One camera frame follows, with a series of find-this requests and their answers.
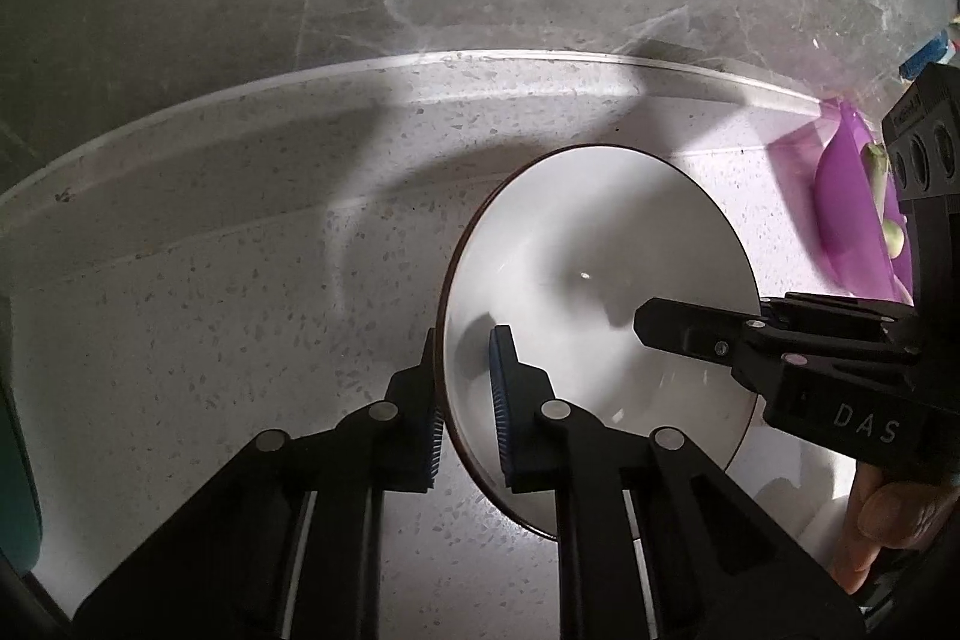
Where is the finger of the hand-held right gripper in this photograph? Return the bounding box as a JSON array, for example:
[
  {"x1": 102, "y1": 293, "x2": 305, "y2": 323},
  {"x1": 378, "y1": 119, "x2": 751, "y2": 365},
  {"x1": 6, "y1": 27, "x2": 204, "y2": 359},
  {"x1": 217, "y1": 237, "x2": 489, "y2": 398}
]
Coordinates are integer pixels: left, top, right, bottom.
[
  {"x1": 632, "y1": 297, "x2": 807, "y2": 390},
  {"x1": 759, "y1": 291, "x2": 922, "y2": 348}
]

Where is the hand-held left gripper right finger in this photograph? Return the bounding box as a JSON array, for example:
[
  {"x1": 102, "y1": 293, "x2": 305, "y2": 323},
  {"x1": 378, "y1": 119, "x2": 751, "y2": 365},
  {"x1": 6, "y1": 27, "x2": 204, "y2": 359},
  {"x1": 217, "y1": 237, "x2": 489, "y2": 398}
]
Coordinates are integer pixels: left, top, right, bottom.
[{"x1": 487, "y1": 325, "x2": 867, "y2": 640}]

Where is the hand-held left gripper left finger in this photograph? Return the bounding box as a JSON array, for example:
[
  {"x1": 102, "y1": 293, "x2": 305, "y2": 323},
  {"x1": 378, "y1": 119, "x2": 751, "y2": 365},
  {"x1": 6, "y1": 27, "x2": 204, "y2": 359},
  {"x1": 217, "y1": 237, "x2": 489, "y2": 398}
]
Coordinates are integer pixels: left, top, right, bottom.
[{"x1": 71, "y1": 326, "x2": 443, "y2": 640}]

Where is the red dotted brown-rimmed bowl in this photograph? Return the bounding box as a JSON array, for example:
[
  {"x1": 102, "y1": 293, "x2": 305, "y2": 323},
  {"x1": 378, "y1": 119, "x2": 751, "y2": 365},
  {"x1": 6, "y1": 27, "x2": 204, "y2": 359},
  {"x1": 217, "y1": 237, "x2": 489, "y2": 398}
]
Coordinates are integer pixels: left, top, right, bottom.
[{"x1": 437, "y1": 143, "x2": 762, "y2": 543}]

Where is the person's right hand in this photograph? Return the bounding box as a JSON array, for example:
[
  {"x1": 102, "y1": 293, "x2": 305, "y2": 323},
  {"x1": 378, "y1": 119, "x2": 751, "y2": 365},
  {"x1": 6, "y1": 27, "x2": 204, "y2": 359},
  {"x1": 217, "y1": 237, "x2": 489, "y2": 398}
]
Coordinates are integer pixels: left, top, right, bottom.
[{"x1": 829, "y1": 460, "x2": 960, "y2": 596}]

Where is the purple plastic container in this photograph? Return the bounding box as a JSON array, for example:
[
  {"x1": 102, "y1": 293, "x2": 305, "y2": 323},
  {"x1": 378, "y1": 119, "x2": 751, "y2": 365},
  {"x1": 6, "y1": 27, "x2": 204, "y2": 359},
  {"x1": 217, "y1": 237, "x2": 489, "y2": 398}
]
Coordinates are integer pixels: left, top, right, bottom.
[{"x1": 772, "y1": 98, "x2": 916, "y2": 300}]

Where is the blue object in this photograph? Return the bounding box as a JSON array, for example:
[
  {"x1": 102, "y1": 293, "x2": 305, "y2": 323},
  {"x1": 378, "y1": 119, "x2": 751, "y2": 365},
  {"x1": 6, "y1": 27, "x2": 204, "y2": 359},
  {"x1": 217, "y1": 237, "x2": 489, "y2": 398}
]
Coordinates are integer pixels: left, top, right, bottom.
[{"x1": 900, "y1": 31, "x2": 953, "y2": 83}]

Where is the green planter with plant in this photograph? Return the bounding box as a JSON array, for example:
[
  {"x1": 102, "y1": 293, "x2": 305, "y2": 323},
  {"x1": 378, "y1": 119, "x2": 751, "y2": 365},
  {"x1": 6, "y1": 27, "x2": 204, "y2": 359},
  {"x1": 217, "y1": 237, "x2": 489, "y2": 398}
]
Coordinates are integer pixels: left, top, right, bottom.
[{"x1": 0, "y1": 302, "x2": 42, "y2": 573}]

